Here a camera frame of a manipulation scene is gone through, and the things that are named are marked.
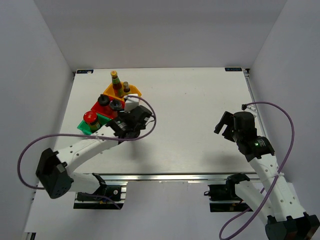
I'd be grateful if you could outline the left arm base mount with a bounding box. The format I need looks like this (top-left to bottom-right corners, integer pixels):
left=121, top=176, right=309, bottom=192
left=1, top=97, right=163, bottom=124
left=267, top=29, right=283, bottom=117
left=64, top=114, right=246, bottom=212
left=73, top=173, right=127, bottom=210

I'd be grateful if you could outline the green plastic bin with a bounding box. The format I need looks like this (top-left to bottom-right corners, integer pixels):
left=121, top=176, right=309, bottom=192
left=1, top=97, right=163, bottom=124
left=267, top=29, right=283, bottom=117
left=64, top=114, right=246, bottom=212
left=77, top=111, right=111, bottom=135

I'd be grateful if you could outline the red plastic bin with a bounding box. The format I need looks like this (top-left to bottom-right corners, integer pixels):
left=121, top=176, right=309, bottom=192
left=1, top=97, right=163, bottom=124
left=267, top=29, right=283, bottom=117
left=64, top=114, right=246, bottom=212
left=91, top=101, right=124, bottom=119

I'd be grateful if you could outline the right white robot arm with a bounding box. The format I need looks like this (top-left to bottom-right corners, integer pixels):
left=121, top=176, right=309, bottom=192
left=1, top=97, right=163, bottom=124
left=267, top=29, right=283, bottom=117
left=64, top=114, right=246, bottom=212
left=214, top=111, right=320, bottom=240

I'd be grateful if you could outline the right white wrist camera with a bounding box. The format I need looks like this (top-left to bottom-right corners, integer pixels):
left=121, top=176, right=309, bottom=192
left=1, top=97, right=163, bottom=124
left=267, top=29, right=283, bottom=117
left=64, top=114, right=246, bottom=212
left=241, top=104, right=258, bottom=118

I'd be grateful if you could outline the red-lid sauce jar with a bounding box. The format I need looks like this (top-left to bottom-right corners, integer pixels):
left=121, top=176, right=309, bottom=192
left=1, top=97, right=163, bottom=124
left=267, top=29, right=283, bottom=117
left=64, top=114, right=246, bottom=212
left=83, top=111, right=101, bottom=133

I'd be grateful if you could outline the left blue table label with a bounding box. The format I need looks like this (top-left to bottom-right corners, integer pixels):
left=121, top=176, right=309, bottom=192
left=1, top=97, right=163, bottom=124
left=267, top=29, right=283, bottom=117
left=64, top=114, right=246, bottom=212
left=76, top=69, right=94, bottom=75

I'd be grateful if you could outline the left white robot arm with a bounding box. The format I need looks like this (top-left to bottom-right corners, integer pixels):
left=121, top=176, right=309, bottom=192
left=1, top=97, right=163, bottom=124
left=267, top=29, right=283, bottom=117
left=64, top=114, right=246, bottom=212
left=36, top=105, right=152, bottom=200

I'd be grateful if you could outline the blue table label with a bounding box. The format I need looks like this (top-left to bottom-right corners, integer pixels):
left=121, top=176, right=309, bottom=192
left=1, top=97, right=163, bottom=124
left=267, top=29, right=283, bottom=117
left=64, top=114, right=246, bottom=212
left=224, top=67, right=243, bottom=72
left=76, top=69, right=94, bottom=75

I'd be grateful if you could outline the yellow plastic bin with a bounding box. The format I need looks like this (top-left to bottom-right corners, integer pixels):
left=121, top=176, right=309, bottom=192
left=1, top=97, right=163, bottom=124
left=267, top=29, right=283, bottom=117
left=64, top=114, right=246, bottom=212
left=103, top=83, right=142, bottom=102

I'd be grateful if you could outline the black-cap spice shaker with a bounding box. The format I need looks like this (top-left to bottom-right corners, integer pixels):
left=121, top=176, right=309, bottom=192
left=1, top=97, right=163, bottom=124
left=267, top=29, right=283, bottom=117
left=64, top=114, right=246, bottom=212
left=109, top=99, right=122, bottom=118
left=97, top=94, right=110, bottom=113

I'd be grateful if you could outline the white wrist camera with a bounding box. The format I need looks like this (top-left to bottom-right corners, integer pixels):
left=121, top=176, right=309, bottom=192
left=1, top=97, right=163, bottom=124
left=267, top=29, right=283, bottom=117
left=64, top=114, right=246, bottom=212
left=241, top=104, right=258, bottom=118
left=124, top=93, right=140, bottom=112

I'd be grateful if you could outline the small yellow-label bottle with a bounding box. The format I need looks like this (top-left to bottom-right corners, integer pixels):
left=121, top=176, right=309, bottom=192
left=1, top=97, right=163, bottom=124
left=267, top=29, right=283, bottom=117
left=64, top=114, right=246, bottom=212
left=123, top=81, right=131, bottom=96

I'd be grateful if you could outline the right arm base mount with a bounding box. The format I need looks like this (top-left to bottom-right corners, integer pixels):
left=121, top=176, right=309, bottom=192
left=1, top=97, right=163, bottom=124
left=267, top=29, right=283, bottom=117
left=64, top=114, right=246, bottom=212
left=203, top=173, right=252, bottom=213

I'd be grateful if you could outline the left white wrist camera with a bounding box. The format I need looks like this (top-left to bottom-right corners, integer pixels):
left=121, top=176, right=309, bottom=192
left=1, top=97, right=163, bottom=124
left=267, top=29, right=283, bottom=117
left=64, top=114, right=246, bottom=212
left=124, top=93, right=140, bottom=112

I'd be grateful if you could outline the red chili sauce bottle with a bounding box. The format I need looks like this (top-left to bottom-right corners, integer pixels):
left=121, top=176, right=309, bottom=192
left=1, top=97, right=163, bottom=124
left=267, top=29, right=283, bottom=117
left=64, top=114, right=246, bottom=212
left=110, top=70, right=124, bottom=98

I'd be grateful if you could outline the right blue table label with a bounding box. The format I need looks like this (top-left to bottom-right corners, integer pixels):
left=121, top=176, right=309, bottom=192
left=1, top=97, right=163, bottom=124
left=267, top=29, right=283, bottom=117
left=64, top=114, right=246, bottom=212
left=224, top=67, right=243, bottom=72

